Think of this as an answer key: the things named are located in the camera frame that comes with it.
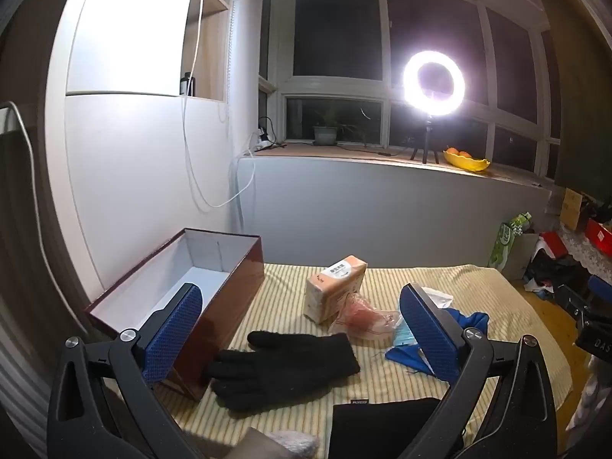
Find potted plant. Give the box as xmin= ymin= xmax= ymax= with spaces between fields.
xmin=311 ymin=107 xmax=364 ymax=146

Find lace table cloth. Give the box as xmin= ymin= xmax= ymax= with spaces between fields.
xmin=557 ymin=227 xmax=612 ymax=278

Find light blue tube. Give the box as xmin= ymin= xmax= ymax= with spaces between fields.
xmin=392 ymin=327 xmax=422 ymax=347

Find white wipes packet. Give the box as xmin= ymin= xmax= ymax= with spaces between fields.
xmin=421 ymin=287 xmax=455 ymax=309

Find small cardboard box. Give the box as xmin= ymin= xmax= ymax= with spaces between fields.
xmin=559 ymin=187 xmax=594 ymax=233

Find blue cloth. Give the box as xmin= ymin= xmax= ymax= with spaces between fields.
xmin=385 ymin=312 xmax=489 ymax=374

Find brown cardboard box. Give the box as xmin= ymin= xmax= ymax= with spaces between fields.
xmin=85 ymin=228 xmax=265 ymax=401

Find thick white cable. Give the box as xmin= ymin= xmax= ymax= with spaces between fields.
xmin=5 ymin=100 xmax=91 ymax=340

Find yellow fruit bowl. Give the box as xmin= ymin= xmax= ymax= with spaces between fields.
xmin=443 ymin=149 xmax=492 ymax=173

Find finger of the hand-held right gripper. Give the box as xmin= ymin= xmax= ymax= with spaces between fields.
xmin=555 ymin=284 xmax=598 ymax=319
xmin=587 ymin=275 xmax=612 ymax=299

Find green and white package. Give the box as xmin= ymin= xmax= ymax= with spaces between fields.
xmin=488 ymin=213 xmax=534 ymax=271

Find pile of dark clothes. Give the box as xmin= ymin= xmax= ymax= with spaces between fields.
xmin=523 ymin=244 xmax=594 ymax=297

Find black cloth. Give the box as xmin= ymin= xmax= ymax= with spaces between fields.
xmin=329 ymin=397 xmax=467 ymax=459

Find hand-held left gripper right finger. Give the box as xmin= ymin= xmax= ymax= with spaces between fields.
xmin=399 ymin=283 xmax=560 ymax=459

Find white fluffy cloth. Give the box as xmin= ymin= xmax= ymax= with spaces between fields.
xmin=265 ymin=430 xmax=320 ymax=459

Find black knit glove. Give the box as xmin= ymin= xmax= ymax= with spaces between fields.
xmin=201 ymin=330 xmax=361 ymax=412

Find red box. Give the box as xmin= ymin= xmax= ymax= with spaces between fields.
xmin=540 ymin=232 xmax=570 ymax=259
xmin=586 ymin=219 xmax=612 ymax=255

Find orange tissue pack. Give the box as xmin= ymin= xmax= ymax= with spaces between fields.
xmin=303 ymin=254 xmax=369 ymax=325

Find yellow striped table cloth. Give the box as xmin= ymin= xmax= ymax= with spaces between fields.
xmin=153 ymin=262 xmax=572 ymax=459

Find ribbed padded panel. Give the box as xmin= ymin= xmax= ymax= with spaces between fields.
xmin=0 ymin=100 xmax=103 ymax=441

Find ring light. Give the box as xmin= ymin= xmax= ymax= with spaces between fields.
xmin=402 ymin=48 xmax=464 ymax=116

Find white cabinet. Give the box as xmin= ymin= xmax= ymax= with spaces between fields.
xmin=45 ymin=0 xmax=240 ymax=292

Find pink item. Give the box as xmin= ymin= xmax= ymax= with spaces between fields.
xmin=329 ymin=291 xmax=401 ymax=345

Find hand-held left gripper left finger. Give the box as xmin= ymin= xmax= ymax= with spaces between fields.
xmin=47 ymin=283 xmax=204 ymax=459

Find window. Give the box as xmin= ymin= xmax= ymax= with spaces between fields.
xmin=260 ymin=0 xmax=562 ymax=177

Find thin white cable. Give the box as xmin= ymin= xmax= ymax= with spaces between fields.
xmin=181 ymin=0 xmax=256 ymax=208

